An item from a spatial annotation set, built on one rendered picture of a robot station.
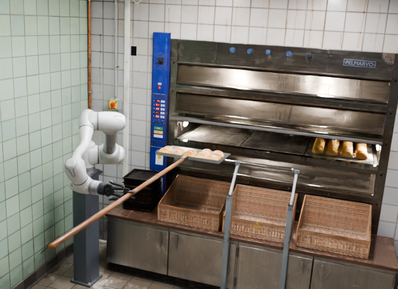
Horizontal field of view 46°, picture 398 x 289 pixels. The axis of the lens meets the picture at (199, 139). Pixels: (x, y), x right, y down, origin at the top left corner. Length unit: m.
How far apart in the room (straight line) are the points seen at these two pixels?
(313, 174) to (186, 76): 1.40
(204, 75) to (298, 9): 0.97
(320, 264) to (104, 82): 2.53
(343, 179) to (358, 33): 1.21
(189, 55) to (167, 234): 1.57
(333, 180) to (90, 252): 2.16
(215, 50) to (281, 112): 0.78
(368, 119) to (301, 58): 0.74
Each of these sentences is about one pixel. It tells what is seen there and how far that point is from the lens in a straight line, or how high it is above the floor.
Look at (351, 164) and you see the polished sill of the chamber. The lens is 4.15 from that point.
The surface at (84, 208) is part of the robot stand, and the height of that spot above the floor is 0.72.
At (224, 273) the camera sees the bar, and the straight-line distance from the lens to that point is 4.02.
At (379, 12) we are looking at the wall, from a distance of 4.00.
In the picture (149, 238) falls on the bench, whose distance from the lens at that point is 4.19.
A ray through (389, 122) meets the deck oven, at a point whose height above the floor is 1.56.
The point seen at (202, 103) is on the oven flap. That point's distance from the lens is 4.25.
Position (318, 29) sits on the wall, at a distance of 4.00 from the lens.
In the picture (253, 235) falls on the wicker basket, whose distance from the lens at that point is 3.97.
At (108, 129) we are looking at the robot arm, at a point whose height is 1.49.
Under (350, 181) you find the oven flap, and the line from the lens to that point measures 4.19.
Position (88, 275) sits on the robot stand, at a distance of 4.32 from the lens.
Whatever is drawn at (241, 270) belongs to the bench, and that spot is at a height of 0.29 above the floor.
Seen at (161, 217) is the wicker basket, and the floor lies 0.61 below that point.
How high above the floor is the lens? 2.29
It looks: 14 degrees down
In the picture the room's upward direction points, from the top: 3 degrees clockwise
